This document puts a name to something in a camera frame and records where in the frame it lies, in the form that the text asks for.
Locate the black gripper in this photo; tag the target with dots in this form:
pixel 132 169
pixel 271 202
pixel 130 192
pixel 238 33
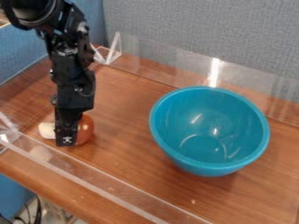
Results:
pixel 75 95

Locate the blue partition with wooden shelf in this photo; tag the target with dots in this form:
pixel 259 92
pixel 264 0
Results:
pixel 21 48

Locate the clear acrylic left barrier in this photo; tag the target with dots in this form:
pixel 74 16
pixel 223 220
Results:
pixel 24 95

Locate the clear acrylic corner bracket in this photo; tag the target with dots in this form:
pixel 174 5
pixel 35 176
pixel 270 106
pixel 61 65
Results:
pixel 107 54

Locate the clear acrylic barrier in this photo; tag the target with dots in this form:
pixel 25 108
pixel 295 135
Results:
pixel 75 184
pixel 182 68
pixel 24 95

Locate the blue plastic bowl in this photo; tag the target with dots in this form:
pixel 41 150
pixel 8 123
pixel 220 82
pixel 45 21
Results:
pixel 210 129

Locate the brown white toy mushroom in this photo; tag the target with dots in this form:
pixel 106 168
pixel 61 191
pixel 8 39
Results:
pixel 84 133

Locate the clear acrylic back barrier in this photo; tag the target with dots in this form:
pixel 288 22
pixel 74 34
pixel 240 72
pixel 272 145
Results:
pixel 182 68

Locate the clear acrylic front barrier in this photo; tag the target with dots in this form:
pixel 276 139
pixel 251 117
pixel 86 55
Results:
pixel 75 184

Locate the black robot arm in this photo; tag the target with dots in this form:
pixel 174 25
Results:
pixel 60 25

